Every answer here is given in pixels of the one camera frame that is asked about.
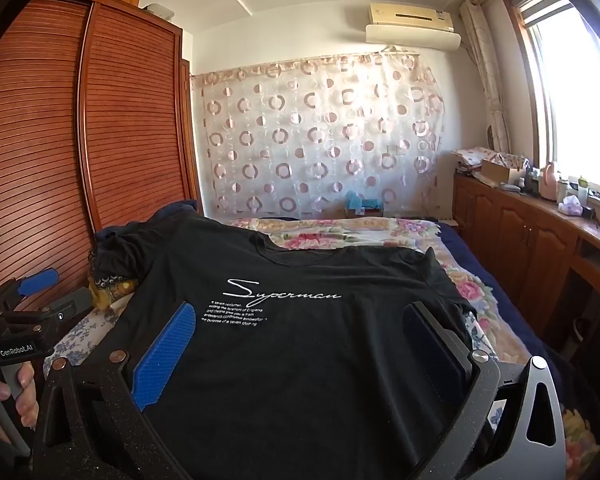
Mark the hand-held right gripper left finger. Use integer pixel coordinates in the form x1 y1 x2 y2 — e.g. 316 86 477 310
30 300 197 480

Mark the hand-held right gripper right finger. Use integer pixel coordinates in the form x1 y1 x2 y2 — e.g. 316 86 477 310
402 301 566 480

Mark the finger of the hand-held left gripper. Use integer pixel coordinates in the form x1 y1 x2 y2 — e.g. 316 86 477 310
7 287 93 333
0 268 61 313

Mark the black printed t-shirt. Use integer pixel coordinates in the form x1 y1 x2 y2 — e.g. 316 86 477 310
92 212 486 480

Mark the person's left hand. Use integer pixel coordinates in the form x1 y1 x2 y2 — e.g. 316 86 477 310
0 362 40 429

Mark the yellow patterned folded garment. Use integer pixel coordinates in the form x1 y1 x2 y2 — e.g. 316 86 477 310
90 280 140 312

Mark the floral patterned bed cover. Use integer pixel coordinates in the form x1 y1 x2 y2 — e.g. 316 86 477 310
91 271 133 288

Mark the navy blue bedsheet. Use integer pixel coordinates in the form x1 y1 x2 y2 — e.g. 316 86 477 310
437 222 581 411

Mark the pink floral blanket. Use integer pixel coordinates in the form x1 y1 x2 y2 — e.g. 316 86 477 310
225 216 531 363

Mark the wooden louvred wardrobe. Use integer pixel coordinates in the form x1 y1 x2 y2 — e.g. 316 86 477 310
0 0 204 313

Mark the navy blue folded garment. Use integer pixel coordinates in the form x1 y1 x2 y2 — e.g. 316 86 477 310
147 200 203 222

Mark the wooden cabinet counter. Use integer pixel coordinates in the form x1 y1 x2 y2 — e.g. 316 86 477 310
452 172 600 361

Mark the teal box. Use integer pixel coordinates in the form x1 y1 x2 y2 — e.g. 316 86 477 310
343 192 384 219

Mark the yellow floral quilt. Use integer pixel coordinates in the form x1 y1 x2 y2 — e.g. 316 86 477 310
559 405 600 480

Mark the cardboard box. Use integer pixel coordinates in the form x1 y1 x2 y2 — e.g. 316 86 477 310
480 159 525 187

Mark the floral cloth bundle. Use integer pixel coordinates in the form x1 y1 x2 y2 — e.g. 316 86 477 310
452 146 531 175

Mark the purple tissue pack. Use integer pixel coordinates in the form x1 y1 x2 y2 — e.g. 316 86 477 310
557 195 585 217

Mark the pink bottle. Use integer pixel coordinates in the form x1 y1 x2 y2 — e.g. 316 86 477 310
538 161 561 202

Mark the sheer circle-patterned curtain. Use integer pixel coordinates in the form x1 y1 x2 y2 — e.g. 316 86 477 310
195 50 447 221

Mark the floral window curtain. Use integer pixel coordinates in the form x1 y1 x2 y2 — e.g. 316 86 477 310
459 0 512 155

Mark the white storage box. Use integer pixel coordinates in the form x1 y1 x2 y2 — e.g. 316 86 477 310
140 2 176 20

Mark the window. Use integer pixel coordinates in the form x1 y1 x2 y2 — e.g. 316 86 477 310
510 0 600 201

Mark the cream wall air conditioner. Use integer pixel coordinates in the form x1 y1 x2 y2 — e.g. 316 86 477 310
367 2 456 36

